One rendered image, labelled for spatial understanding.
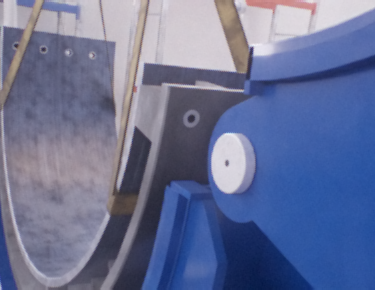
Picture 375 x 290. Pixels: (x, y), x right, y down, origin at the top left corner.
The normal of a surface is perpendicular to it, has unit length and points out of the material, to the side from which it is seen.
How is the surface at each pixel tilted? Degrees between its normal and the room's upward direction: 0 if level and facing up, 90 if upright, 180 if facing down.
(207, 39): 90
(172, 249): 101
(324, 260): 90
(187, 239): 90
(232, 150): 90
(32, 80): 75
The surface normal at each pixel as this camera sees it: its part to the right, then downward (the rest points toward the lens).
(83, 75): 0.48, -0.05
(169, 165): 0.43, 0.42
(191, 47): 0.48, 0.22
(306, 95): -0.87, -0.03
